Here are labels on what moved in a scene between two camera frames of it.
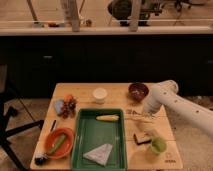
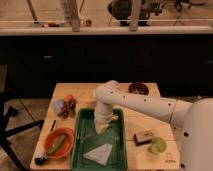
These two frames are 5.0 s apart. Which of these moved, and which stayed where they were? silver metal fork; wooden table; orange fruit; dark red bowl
Moved: silver metal fork
Stayed: dark red bowl; orange fruit; wooden table
